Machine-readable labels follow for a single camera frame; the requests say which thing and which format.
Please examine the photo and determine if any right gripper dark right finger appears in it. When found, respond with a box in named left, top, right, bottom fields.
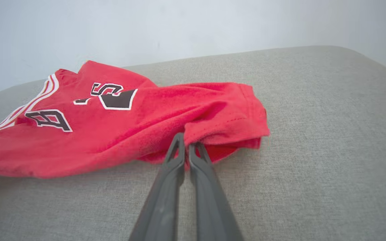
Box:
left=188, top=143, right=244, bottom=241

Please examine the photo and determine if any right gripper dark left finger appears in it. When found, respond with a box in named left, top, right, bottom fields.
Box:
left=129, top=132, right=185, bottom=241

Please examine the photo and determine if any red Bulls basketball jersey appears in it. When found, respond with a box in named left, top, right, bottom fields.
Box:
left=0, top=60, right=270, bottom=178

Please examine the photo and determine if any grey fabric sofa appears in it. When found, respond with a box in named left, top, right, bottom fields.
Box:
left=0, top=45, right=386, bottom=241

